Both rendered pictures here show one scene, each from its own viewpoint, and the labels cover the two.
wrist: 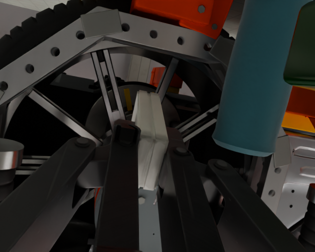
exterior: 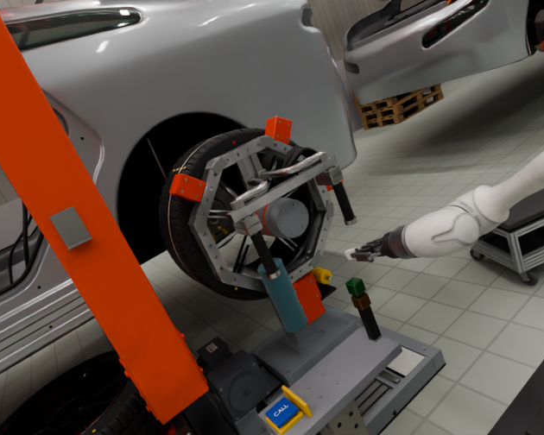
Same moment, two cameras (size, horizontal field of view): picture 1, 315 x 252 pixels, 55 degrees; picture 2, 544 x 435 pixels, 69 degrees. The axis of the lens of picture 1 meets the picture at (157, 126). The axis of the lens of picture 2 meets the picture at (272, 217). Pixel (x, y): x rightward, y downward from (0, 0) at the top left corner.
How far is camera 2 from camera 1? 1.18 m
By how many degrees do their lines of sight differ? 46
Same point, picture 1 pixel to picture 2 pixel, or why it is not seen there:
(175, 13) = (300, 283)
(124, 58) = not seen: hidden behind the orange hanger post
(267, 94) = (286, 284)
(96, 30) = (316, 256)
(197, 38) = not seen: hidden behind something
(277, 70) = (288, 293)
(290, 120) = not seen: hidden behind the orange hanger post
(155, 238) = (292, 217)
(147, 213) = (299, 223)
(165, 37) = (297, 274)
